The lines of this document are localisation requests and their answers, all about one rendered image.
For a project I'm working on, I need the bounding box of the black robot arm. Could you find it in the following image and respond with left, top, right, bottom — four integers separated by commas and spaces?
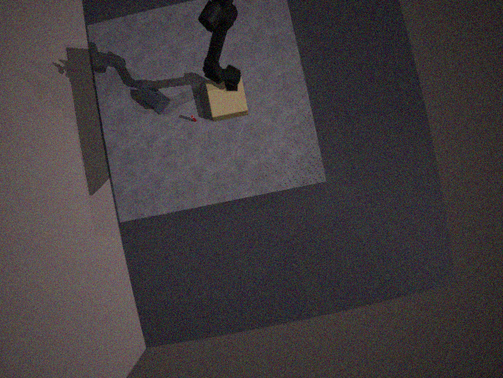
198, 0, 241, 91

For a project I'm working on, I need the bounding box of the dark grey sloped panel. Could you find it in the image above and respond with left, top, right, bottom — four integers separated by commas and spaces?
140, 87, 170, 115

